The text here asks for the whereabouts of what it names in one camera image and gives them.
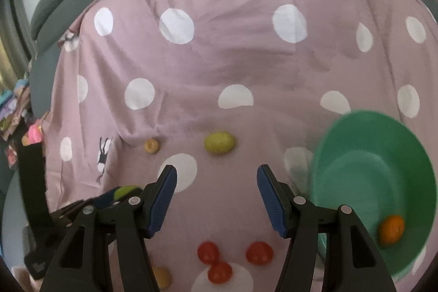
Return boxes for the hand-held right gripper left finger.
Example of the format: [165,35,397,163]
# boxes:
[39,165,177,292]

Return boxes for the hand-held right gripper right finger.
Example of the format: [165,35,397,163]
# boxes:
[257,165,397,292]

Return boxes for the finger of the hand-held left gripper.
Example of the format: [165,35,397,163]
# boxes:
[51,187,144,227]

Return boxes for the red tomato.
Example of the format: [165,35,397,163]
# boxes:
[246,241,273,266]
[208,261,233,285]
[198,241,220,264]

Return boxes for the small yellow fruit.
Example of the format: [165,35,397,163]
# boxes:
[152,266,172,289]

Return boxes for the large green lime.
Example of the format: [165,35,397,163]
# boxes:
[204,131,237,155]

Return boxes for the green plastic bowl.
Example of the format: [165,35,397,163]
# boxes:
[310,110,438,282]

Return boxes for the orange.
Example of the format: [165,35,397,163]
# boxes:
[378,215,406,245]

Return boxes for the pile of colourful toys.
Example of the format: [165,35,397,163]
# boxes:
[0,78,45,169]

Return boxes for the pink plush toy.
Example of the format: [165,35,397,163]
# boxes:
[10,266,39,292]

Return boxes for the pink polka dot blanket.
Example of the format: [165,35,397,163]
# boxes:
[43,0,438,292]

